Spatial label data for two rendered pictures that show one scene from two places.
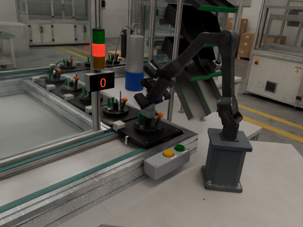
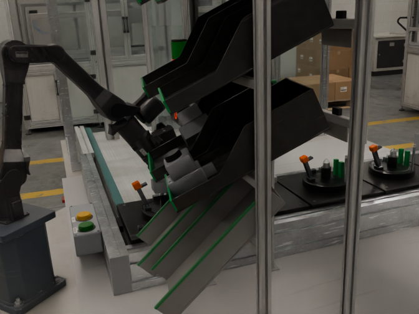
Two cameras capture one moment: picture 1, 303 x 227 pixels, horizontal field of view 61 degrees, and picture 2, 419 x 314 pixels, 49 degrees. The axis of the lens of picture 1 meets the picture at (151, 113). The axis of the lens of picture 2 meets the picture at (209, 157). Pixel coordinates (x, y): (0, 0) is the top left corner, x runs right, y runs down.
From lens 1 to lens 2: 200 cm
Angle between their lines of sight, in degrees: 106
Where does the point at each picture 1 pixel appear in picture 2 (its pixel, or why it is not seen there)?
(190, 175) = (63, 268)
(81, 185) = (88, 174)
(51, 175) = (136, 176)
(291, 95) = not seen: outside the picture
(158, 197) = (59, 236)
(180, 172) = (81, 261)
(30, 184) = (130, 170)
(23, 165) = not seen: hidden behind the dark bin
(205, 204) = not seen: hidden behind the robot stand
